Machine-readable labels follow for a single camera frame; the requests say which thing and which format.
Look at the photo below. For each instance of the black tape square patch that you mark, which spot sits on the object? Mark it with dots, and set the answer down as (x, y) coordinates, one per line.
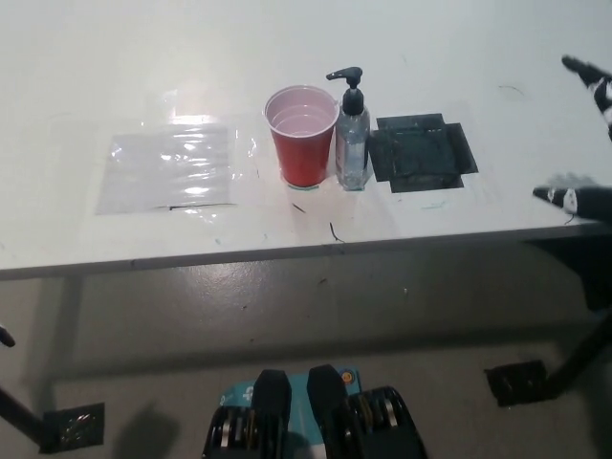
(421, 153)

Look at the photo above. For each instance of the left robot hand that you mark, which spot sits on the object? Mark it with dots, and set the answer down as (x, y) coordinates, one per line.
(6, 335)

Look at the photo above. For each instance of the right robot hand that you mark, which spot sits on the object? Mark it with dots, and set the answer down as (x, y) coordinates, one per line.
(597, 91)

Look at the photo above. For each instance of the red plastic cup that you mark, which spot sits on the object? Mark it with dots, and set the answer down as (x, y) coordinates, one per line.
(301, 158)

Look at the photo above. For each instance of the clear pump hand soap bottle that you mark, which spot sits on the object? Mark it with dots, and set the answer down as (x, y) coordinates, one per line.
(353, 138)

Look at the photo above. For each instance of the left table leg foot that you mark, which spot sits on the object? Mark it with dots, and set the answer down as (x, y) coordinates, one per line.
(72, 428)

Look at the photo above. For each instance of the black robot torso teal top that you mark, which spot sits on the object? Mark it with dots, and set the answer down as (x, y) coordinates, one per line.
(315, 421)

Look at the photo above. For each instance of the clear plastic sheet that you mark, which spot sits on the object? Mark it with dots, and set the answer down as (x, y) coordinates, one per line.
(167, 172)

